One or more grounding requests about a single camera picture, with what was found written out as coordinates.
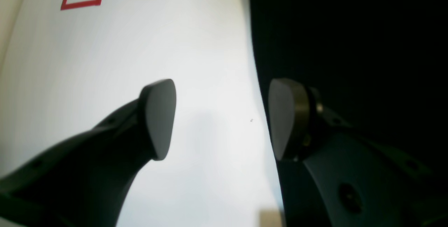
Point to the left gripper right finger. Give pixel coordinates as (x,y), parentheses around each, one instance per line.
(346,178)

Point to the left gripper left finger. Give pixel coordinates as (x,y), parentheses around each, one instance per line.
(83,181)

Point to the black T-shirt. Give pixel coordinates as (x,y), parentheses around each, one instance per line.
(379,64)

